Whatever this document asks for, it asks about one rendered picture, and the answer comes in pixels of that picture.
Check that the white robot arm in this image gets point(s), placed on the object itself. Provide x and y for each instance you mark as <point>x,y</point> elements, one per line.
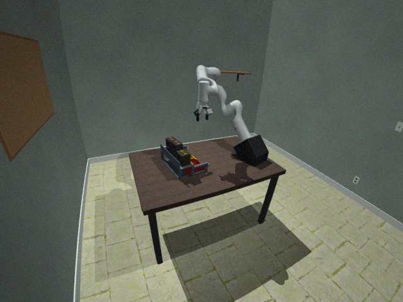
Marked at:
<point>207,86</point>

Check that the red open bin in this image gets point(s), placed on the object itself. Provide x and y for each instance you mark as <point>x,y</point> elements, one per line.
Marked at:
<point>196,162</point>

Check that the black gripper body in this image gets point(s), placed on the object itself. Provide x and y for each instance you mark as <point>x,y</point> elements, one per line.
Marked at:
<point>199,107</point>

